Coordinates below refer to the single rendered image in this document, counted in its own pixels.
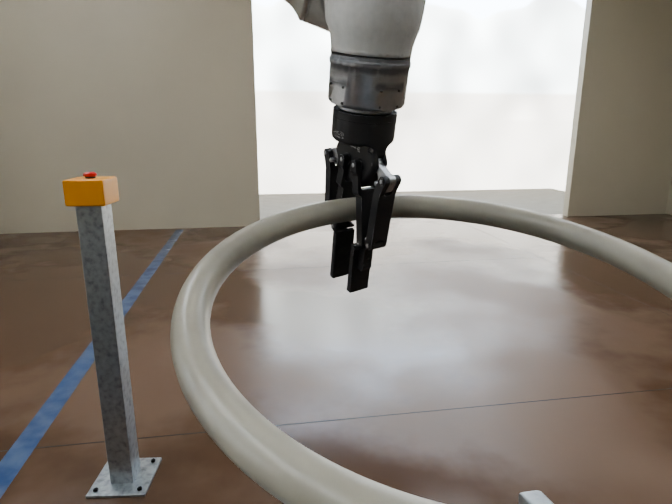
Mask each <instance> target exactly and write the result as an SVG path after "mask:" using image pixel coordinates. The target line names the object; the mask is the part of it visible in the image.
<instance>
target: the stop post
mask: <svg viewBox="0 0 672 504"><path fill-rule="evenodd" d="M62 184H63V192H64V199H65V205H66V206H75V209H76V217H77V225H78V232H79V240H80V248H81V256H82V264H83V272H84V279H85V287H86V295H87V303H88V311H89V318H90V326H91V334H92V342H93V350H94V357H95V365H96V373H97V381H98V389H99V396H100V404H101V412H102V420H103V428H104V436H105V443H106V451H107V459H108V461H107V463H106V464H105V466H104V467H103V469H102V471H101V472H100V474H99V475H98V477H97V479H96V480H95V482H94V483H93V485H92V487H91V488H90V490H89V492H88V493H87V495H86V498H118V497H145V495H146V493H147V491H148V489H149V487H150V484H151V482H152V480H153V478H154V476H155V473H156V471H157V469H158V467H159V465H160V463H161V460H162V457H153V458H139V451H138V442H137V433H136V424H135V415H134V406H133V397H132V388H131V379H130V370H129V361H128V351H127V342H126V333H125V324H124V315H123V306H122V297H121V288H120V279H119V270H118V261H117V252H116V243H115V233H114V224H113V215H112V206H111V203H114V202H117V201H119V192H118V182H117V177H115V176H101V177H96V176H93V177H76V178H71V179H66V180H63V181H62Z"/></svg>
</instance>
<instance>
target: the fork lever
mask: <svg viewBox="0 0 672 504"><path fill-rule="evenodd" d="M519 504H554V503H553V502H552V501H551V500H550V499H549V498H547V497H546V496H545V495H544V494H543V493H542V492H541V491H538V490H534V491H527V492H521V493H520V494H519Z"/></svg>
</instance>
